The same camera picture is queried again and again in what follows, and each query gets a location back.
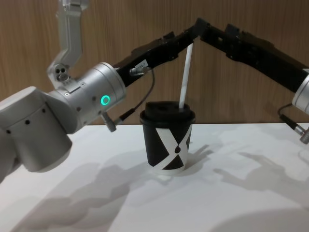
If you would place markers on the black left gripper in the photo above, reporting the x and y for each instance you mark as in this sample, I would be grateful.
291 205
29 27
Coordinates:
147 58

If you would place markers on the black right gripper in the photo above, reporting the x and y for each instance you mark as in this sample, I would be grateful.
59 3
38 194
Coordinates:
268 60

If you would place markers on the white paper straw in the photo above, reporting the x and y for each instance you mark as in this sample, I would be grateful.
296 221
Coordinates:
185 77

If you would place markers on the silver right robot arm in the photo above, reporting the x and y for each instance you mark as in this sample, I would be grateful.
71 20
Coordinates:
303 94

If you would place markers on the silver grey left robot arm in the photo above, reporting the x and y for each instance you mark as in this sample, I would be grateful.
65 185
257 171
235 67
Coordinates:
55 106

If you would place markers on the black plastic cup lid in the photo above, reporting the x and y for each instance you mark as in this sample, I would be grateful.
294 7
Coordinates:
166 112

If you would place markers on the black and white paper cup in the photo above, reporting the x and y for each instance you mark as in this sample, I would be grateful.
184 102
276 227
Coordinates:
169 149

